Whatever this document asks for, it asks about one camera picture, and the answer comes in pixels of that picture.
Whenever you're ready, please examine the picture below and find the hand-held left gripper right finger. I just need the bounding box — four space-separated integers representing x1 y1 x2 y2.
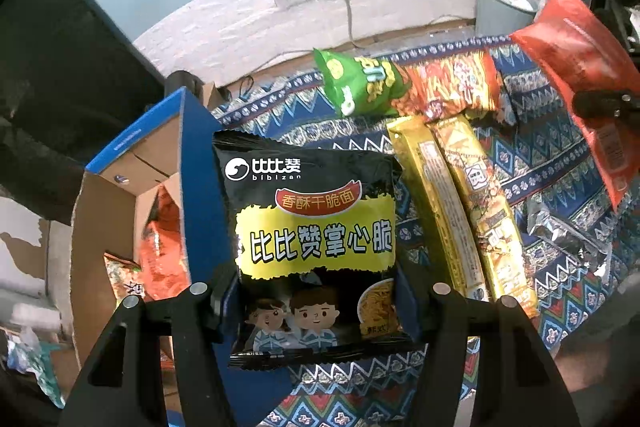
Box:
395 264 583 427

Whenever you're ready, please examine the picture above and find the black noodle snack packet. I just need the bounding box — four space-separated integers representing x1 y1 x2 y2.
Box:
212 131 431 368

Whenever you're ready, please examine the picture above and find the silver foil packet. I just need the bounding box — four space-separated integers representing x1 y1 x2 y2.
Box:
525 198 617 279

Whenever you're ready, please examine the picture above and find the red snack packet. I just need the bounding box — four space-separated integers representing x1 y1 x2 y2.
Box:
510 0 640 208

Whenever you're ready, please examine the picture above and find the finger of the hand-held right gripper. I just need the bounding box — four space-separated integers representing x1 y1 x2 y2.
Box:
572 89 640 120

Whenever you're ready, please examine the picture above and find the teal plastic bag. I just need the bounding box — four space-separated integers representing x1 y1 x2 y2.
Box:
6 327 67 409

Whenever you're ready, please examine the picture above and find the dark cabinet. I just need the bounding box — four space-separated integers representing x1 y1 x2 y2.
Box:
0 0 167 224

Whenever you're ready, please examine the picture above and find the green snack packet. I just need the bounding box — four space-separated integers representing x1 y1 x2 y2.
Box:
312 48 416 118

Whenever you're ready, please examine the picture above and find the printed gold long packet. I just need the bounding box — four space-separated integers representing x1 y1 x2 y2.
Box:
429 114 541 319

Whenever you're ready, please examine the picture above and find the black camera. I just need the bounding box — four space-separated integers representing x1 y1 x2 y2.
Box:
165 71 204 104

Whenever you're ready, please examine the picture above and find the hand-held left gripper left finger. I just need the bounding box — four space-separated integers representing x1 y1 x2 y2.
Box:
59 274 241 427

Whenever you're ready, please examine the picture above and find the orange striped snack packet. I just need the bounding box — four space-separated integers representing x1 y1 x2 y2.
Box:
395 49 507 124

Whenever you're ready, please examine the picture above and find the blue cardboard box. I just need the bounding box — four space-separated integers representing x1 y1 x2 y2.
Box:
70 87 296 427

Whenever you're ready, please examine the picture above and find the plain gold long packet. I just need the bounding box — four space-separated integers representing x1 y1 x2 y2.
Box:
387 116 492 304

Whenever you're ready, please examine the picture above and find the yellow printed snack packet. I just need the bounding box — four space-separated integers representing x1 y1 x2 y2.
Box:
103 252 147 304

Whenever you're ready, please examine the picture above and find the patterned blue cloth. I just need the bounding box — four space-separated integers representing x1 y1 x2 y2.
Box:
210 34 640 427

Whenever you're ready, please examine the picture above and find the beige power cable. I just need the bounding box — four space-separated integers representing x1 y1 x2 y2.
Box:
343 0 371 52

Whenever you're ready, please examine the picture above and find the grey trash bin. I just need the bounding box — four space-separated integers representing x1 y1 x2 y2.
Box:
474 0 547 39

